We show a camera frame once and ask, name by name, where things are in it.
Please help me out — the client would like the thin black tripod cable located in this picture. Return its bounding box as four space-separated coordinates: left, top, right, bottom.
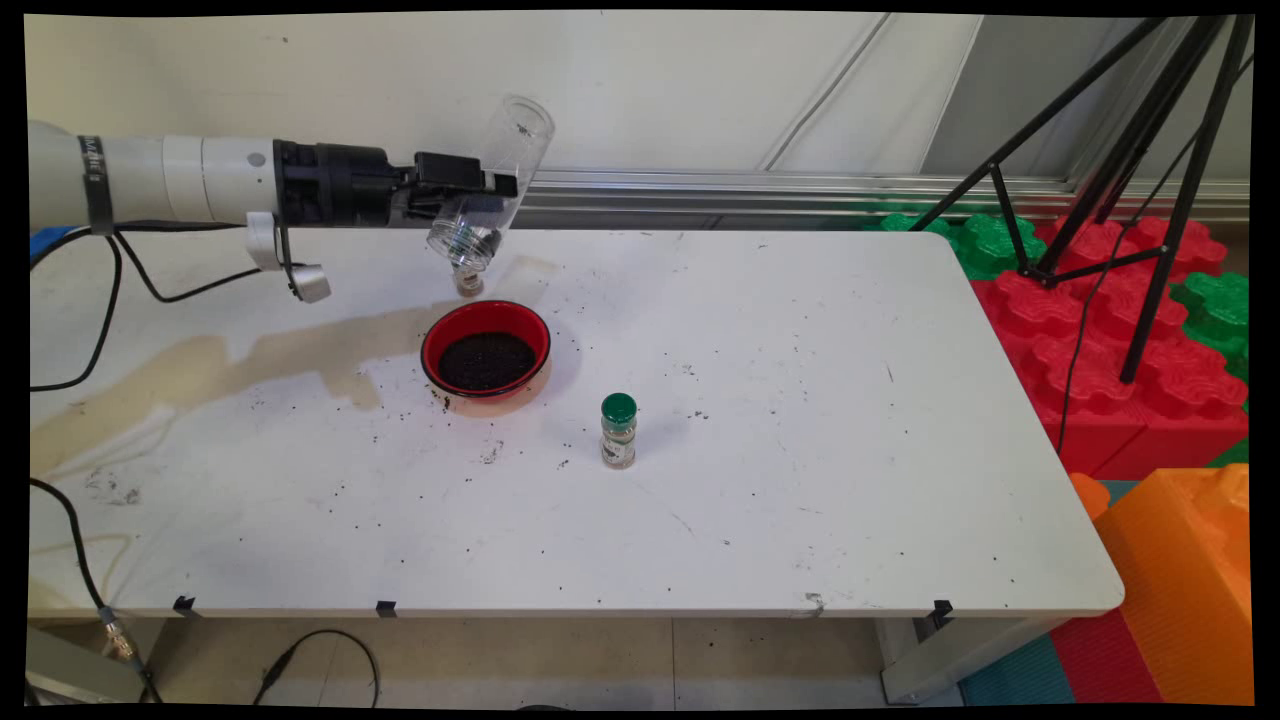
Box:
1055 55 1256 456

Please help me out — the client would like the black tripod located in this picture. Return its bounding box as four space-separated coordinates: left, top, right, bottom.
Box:
908 15 1256 386

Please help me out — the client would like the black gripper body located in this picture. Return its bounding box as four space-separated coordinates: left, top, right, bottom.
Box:
272 140 417 229

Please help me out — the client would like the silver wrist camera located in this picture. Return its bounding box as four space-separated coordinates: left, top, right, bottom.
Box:
245 210 333 304

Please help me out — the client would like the red floor mat tile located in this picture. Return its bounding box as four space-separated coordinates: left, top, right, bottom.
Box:
1048 608 1166 706

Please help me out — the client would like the blue plastic piece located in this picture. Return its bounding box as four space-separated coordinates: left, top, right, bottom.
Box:
30 225 93 264

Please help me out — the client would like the green foam block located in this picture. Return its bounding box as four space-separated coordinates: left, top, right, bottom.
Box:
1168 272 1251 381
865 205 1047 282

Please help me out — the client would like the grey metal table leg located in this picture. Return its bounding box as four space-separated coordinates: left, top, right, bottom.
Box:
25 625 141 706
880 600 1071 706

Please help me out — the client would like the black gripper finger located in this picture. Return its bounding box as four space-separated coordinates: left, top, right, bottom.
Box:
407 195 502 227
415 153 519 197

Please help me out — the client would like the orange foam block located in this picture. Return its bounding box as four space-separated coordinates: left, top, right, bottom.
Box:
1070 465 1254 706

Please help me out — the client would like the red bowl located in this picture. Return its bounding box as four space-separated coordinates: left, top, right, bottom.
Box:
420 299 553 414

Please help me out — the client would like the aluminium wall rail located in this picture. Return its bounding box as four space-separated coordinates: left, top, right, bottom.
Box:
510 165 1251 227

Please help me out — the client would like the black floor cable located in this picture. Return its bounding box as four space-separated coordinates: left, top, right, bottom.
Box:
252 629 381 708

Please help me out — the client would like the tall clear plastic jar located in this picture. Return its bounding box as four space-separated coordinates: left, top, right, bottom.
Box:
427 95 556 274

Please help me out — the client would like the black cable with metal connector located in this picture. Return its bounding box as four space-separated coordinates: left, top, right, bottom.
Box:
30 478 163 703

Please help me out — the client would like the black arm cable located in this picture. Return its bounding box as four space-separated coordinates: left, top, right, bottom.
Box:
30 220 303 393

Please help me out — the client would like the teal floor mat tile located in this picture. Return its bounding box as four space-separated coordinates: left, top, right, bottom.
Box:
958 632 1076 706

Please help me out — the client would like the black seeds pile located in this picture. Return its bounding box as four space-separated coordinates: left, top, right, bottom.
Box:
438 332 537 392

